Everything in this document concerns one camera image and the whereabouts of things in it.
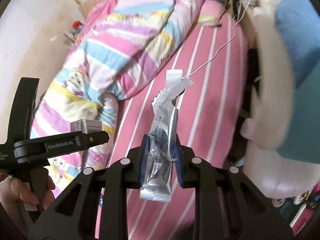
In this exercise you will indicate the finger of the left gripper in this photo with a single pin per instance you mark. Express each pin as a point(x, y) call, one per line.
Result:
point(38, 151)

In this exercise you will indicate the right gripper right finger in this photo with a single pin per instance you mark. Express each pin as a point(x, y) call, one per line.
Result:
point(227, 205)

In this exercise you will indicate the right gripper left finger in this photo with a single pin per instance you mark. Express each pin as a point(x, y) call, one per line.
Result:
point(94, 202)

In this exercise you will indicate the small pink white carton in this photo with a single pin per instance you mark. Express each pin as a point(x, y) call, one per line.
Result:
point(86, 126)

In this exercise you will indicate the person left hand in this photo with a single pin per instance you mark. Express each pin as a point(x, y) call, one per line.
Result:
point(13, 191)

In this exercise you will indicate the white pink slipper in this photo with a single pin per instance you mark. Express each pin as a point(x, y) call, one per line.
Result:
point(296, 200)

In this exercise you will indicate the white leather office chair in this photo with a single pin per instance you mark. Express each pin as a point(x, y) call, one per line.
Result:
point(272, 104)

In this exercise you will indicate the red plush toy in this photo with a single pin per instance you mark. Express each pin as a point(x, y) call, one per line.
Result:
point(77, 25)

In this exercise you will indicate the colourful striped cartoon quilt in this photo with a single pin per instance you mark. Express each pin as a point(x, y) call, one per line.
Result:
point(121, 48)

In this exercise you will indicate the pink yellow pillow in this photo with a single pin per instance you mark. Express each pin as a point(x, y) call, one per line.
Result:
point(210, 13)

